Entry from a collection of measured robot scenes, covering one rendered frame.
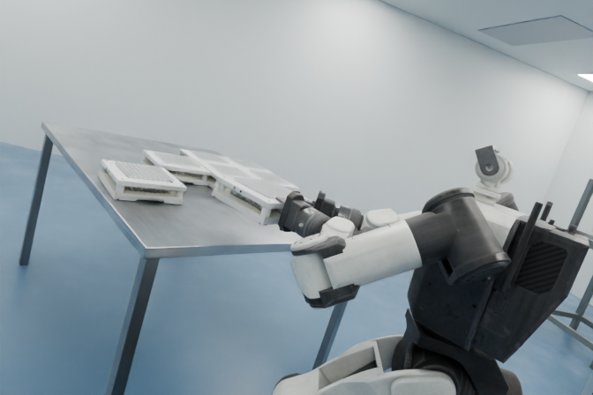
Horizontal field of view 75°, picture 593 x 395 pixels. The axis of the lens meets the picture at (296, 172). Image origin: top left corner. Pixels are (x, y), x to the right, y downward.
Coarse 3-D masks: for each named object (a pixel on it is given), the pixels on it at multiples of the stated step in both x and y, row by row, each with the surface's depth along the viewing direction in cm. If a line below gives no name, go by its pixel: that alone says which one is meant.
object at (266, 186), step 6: (246, 180) 128; (252, 180) 131; (258, 180) 133; (258, 186) 125; (264, 186) 127; (270, 186) 129; (276, 186) 132; (270, 192) 120; (276, 192) 123; (282, 192) 125; (288, 192) 129
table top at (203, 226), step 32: (64, 128) 207; (96, 160) 166; (128, 160) 182; (96, 192) 134; (192, 192) 164; (128, 224) 113; (160, 224) 120; (192, 224) 129; (224, 224) 138; (256, 224) 149; (160, 256) 106; (192, 256) 113
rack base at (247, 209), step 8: (216, 192) 125; (224, 192) 126; (224, 200) 123; (232, 200) 121; (240, 200) 122; (240, 208) 118; (248, 208) 116; (256, 208) 119; (248, 216) 116; (256, 216) 114; (272, 216) 116; (280, 216) 118; (264, 224) 113; (272, 224) 116
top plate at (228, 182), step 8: (224, 176) 127; (232, 176) 131; (224, 184) 123; (232, 184) 121; (240, 184) 123; (240, 192) 119; (248, 192) 117; (256, 192) 119; (256, 200) 114; (264, 200) 113; (272, 200) 115; (272, 208) 113; (280, 208) 116
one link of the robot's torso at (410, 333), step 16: (416, 320) 93; (416, 336) 88; (432, 336) 87; (400, 352) 95; (448, 352) 86; (464, 352) 86; (480, 352) 87; (400, 368) 92; (464, 368) 87; (480, 368) 86; (496, 368) 86; (480, 384) 87; (496, 384) 86; (512, 384) 89
